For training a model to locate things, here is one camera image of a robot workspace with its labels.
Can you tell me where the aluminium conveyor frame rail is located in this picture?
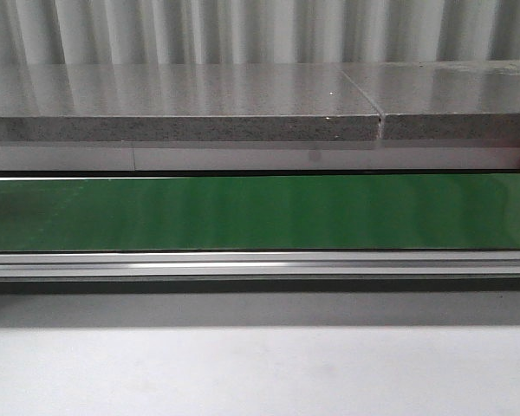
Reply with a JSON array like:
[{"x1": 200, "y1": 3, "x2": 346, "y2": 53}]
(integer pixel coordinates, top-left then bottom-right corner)
[{"x1": 0, "y1": 250, "x2": 520, "y2": 283}]

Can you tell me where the grey pleated curtain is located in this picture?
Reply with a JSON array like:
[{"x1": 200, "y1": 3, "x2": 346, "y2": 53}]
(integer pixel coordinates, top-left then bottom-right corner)
[{"x1": 0, "y1": 1, "x2": 520, "y2": 64}]

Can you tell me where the grey stone countertop slab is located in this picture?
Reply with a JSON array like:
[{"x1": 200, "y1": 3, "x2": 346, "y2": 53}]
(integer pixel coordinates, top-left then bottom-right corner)
[
  {"x1": 341, "y1": 61, "x2": 520, "y2": 144},
  {"x1": 0, "y1": 64, "x2": 380, "y2": 143}
]

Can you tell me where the grey stone countertop slab right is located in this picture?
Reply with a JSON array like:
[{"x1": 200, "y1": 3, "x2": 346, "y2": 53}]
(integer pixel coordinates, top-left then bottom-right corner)
[{"x1": 341, "y1": 61, "x2": 520, "y2": 144}]

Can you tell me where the grey stone countertop slab left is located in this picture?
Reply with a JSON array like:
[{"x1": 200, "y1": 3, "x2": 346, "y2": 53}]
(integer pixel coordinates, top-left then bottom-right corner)
[{"x1": 0, "y1": 64, "x2": 380, "y2": 143}]

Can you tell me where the green conveyor belt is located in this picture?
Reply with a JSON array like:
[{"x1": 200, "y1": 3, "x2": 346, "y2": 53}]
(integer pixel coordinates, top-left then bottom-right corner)
[{"x1": 0, "y1": 173, "x2": 520, "y2": 252}]

